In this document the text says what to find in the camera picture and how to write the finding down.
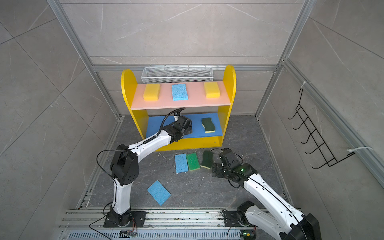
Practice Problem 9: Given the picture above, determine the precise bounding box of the yellow shelf unit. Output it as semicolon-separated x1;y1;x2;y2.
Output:
121;65;237;151

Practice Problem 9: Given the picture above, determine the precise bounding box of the white wire mesh basket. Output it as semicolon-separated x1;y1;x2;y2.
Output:
141;67;214;84

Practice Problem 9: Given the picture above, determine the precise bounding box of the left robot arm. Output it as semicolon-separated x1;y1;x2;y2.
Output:
104;108;193;227

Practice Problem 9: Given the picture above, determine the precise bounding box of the light blue sponge middle row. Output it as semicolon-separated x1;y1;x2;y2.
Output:
175;154;189;174

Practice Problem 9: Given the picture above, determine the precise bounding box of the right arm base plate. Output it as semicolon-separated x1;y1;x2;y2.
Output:
221;209;249;227

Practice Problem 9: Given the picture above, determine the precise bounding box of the dark green curved sponge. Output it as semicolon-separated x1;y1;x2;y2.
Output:
202;118;216;134
200;151;214;169

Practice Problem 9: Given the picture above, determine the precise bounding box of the black wire hook rack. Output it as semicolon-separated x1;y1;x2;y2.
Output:
287;89;355;170

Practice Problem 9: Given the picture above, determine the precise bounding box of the green yellow sponge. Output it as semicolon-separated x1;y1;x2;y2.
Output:
186;153;201;171

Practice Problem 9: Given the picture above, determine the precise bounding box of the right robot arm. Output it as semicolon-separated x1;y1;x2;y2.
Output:
212;148;322;240

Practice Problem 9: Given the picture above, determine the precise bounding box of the light blue sponge front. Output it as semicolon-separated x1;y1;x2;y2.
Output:
147;180;171;206

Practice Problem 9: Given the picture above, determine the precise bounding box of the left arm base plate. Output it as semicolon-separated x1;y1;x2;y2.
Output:
103;211;147;228

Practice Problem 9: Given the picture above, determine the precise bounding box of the aluminium rail base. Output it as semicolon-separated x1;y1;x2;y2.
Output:
58;208;262;240

